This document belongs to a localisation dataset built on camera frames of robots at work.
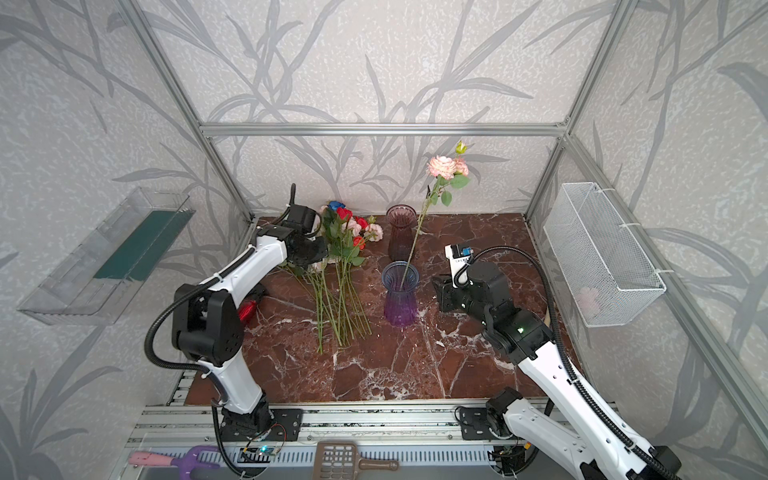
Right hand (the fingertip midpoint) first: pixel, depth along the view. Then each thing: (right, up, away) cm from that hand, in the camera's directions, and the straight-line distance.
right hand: (435, 268), depth 71 cm
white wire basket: (+34, -2, -11) cm, 36 cm away
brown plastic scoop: (-23, -45, -2) cm, 51 cm away
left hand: (-31, +6, +21) cm, 38 cm away
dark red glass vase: (-9, +13, +26) cm, 30 cm away
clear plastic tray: (-73, -1, -7) cm, 73 cm away
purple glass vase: (-9, -4, +11) cm, 15 cm away
